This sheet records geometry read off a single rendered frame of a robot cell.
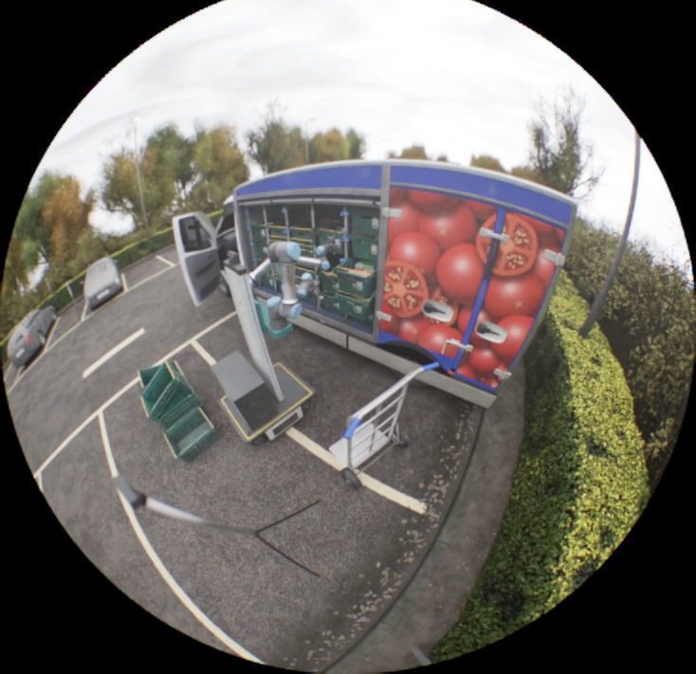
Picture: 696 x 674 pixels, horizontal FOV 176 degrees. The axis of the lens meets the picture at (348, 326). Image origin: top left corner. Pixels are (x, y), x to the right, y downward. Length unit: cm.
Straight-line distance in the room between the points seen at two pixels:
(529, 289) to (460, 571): 242
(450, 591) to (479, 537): 57
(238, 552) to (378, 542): 127
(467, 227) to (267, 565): 322
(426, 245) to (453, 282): 38
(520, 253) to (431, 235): 71
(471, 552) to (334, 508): 136
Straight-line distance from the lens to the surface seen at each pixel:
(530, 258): 186
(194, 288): 442
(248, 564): 249
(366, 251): 237
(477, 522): 250
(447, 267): 191
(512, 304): 197
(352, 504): 232
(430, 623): 250
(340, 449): 247
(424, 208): 187
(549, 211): 185
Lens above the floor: 229
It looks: 37 degrees down
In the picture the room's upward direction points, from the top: straight up
